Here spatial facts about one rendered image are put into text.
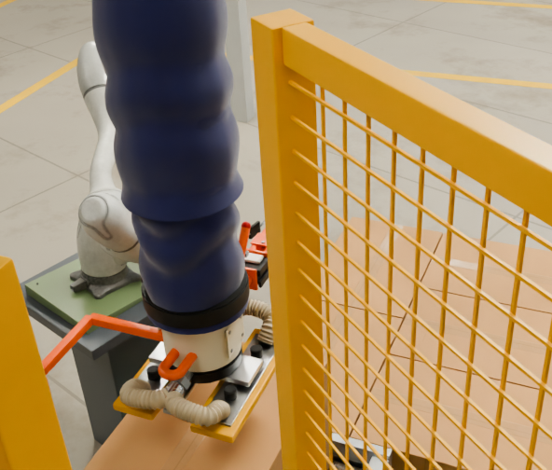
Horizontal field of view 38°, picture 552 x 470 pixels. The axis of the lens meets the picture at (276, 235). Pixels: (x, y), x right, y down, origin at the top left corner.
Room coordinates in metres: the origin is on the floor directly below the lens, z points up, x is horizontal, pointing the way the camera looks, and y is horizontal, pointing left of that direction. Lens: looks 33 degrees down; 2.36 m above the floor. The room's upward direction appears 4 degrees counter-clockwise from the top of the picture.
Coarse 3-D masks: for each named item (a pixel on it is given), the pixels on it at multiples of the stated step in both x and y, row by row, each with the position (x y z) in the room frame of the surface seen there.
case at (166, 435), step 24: (216, 384) 1.50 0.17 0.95; (264, 408) 1.40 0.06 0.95; (120, 432) 1.36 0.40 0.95; (144, 432) 1.35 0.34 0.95; (168, 432) 1.35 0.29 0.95; (192, 432) 1.34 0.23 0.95; (240, 432) 1.33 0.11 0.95; (264, 432) 1.33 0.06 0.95; (96, 456) 1.29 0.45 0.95; (120, 456) 1.28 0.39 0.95; (144, 456) 1.28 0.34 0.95; (168, 456) 1.27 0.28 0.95; (192, 456) 1.27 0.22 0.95; (216, 456) 1.26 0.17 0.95; (240, 456) 1.26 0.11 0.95; (264, 456) 1.25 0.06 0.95
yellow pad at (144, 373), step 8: (144, 368) 1.37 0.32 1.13; (152, 368) 1.33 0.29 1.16; (136, 376) 1.35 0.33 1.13; (144, 376) 1.34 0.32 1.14; (152, 376) 1.32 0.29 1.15; (152, 384) 1.31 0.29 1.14; (160, 384) 1.31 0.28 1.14; (120, 408) 1.25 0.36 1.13; (128, 408) 1.25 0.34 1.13; (136, 408) 1.24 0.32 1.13; (144, 416) 1.23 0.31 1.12; (152, 416) 1.23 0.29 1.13
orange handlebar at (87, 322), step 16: (256, 240) 1.69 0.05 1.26; (80, 320) 1.41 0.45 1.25; (96, 320) 1.41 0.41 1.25; (112, 320) 1.40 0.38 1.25; (80, 336) 1.37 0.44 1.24; (144, 336) 1.36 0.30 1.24; (160, 336) 1.34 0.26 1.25; (64, 352) 1.32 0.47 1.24; (176, 352) 1.28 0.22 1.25; (192, 352) 1.27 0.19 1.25; (48, 368) 1.27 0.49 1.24; (160, 368) 1.23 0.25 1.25; (176, 368) 1.23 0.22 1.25
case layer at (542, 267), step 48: (384, 240) 2.72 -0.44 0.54; (432, 240) 2.70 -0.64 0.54; (336, 288) 2.41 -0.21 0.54; (432, 288) 2.37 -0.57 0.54; (528, 288) 2.34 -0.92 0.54; (336, 336) 2.14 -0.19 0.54; (384, 336) 2.12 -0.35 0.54; (432, 336) 2.10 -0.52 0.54; (528, 336) 2.07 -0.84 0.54; (432, 384) 1.87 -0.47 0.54; (480, 384) 1.85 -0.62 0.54; (528, 384) 1.84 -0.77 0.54; (336, 432) 1.69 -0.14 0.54; (480, 432) 1.66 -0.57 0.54; (528, 432) 1.64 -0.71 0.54
